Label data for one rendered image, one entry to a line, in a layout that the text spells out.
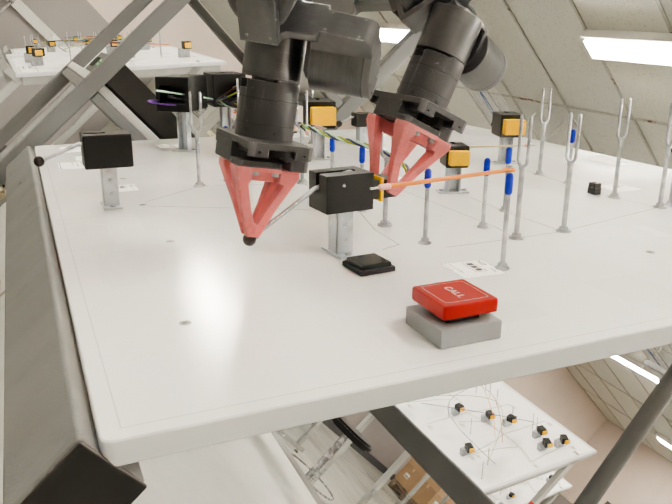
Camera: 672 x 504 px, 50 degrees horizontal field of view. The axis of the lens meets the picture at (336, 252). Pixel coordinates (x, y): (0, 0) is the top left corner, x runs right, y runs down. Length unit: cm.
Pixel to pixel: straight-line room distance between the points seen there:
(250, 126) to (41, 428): 33
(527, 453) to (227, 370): 457
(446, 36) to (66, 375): 49
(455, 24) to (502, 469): 424
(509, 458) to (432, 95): 431
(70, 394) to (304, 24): 37
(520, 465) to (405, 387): 442
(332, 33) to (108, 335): 32
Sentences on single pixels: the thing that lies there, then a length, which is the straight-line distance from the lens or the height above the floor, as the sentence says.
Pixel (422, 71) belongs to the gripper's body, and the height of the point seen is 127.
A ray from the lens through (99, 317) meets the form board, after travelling 64.
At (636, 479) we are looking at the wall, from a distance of 1343.
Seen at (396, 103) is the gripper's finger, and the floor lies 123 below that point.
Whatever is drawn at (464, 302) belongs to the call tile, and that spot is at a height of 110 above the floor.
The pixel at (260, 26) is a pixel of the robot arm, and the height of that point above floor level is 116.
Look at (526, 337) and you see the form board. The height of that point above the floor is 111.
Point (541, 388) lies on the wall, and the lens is 1263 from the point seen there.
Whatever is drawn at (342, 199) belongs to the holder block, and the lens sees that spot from 74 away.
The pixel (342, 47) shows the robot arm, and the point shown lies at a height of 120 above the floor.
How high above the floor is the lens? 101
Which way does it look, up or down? 5 degrees up
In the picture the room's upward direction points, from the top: 44 degrees clockwise
